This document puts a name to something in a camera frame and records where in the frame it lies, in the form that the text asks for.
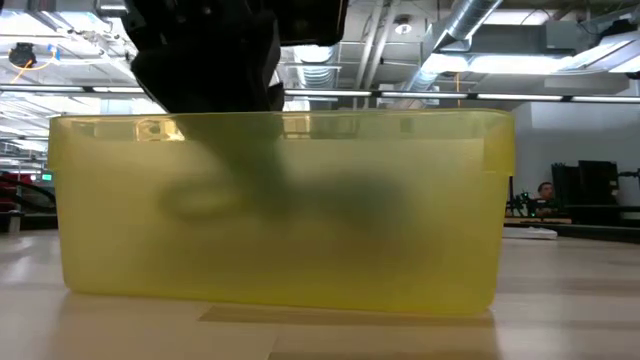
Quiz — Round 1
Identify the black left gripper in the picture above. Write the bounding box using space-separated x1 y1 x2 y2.
122 0 350 219

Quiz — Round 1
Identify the yellow translucent plastic bin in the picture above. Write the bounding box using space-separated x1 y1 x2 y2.
47 108 517 317

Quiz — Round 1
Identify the silver ventilation duct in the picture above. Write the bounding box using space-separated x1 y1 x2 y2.
399 0 505 95

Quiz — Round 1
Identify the black device with green lights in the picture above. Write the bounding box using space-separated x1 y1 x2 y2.
505 175 540 220

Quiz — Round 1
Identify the black monitor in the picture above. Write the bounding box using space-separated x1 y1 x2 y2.
551 162 581 206
578 159 621 207

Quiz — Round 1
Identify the black ceiling cable reel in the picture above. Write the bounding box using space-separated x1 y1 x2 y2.
7 41 38 70

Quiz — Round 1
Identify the black background desk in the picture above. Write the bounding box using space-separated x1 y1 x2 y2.
503 203 640 245

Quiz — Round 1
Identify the person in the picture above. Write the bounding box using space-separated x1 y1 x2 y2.
534 180 557 217

